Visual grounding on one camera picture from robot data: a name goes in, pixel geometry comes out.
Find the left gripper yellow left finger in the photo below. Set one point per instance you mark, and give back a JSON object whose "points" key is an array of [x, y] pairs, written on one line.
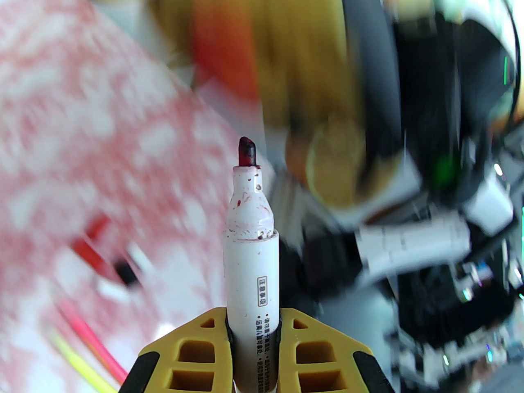
{"points": [[192, 354]]}

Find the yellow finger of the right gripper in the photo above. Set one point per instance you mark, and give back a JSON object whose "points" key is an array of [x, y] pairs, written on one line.
{"points": [[178, 14], [303, 47]]}

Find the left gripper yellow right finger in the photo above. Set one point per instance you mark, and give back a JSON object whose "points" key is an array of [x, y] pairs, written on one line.
{"points": [[323, 354]]}

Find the red pen cap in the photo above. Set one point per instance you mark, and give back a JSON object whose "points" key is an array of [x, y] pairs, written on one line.
{"points": [[225, 47], [99, 225], [96, 260]]}

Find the black pen cap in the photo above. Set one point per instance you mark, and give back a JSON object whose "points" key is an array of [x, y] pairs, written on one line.
{"points": [[127, 274]]}

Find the white barrel red-capped marker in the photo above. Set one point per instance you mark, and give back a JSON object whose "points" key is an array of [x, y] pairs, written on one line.
{"points": [[251, 268]]}

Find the white pen cap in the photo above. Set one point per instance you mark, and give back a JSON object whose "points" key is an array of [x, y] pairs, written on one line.
{"points": [[109, 288]]}

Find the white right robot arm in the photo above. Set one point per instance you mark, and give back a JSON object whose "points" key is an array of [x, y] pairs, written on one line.
{"points": [[413, 240]]}

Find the pink highlighter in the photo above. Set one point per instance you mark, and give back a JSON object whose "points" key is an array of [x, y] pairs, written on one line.
{"points": [[92, 339]]}

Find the yellow highlighter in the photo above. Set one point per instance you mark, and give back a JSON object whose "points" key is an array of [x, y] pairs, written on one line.
{"points": [[82, 362]]}

